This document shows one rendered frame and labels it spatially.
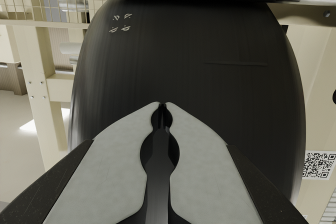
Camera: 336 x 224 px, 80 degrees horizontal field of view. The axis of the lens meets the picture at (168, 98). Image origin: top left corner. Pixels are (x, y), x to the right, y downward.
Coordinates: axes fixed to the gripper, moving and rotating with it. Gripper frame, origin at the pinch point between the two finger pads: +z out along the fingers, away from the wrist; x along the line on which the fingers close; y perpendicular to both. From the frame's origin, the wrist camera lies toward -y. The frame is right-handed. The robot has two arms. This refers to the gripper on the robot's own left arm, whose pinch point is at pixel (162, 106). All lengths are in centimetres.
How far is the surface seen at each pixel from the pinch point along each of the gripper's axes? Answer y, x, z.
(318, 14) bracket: -3.5, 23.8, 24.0
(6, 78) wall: 299, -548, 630
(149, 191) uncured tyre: 11.7, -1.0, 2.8
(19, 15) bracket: 6, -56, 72
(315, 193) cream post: 33, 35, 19
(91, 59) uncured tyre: 1.3, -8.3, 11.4
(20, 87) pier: 310, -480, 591
